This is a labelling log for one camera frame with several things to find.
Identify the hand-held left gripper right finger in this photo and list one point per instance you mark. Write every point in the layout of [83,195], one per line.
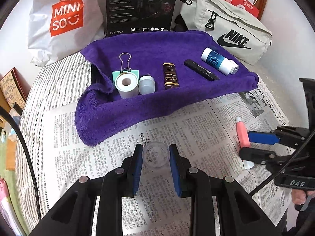
[175,172]

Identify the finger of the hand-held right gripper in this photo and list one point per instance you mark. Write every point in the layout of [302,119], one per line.
[258,156]
[260,137]

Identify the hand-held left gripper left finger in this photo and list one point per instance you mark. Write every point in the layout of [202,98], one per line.
[137,169]

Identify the pink tube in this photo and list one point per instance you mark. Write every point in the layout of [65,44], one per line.
[242,132]

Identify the clear plastic cap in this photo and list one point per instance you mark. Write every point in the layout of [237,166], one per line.
[156,156]

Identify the white tape roll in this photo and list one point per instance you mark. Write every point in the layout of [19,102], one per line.
[126,86]

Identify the small round plastic jar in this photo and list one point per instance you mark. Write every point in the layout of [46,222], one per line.
[147,84]

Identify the blue and white bottle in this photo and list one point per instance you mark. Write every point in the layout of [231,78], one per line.
[215,60]

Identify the black stick with script print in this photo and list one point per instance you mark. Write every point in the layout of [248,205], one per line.
[201,69]

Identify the brown and gold small box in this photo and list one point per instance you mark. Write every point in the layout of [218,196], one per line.
[171,76]

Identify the person's right hand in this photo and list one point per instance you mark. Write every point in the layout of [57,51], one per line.
[298,196]

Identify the small white cap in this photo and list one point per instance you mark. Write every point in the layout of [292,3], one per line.
[249,165]

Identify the newspaper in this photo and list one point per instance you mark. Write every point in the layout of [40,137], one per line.
[196,127]

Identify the white charger plug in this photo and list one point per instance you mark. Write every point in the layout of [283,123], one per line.
[235,68]

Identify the green binder clip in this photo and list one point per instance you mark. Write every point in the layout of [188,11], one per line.
[134,75]

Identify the grey waist bag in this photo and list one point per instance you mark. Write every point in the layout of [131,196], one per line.
[236,24]

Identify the purple towel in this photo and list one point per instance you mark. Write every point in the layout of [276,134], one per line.
[152,51]

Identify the patterned book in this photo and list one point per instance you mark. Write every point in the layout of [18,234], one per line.
[12,88]

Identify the black headphone box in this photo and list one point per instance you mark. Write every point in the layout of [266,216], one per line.
[137,5]

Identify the white shopping bag red label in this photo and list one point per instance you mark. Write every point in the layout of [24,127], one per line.
[66,5]

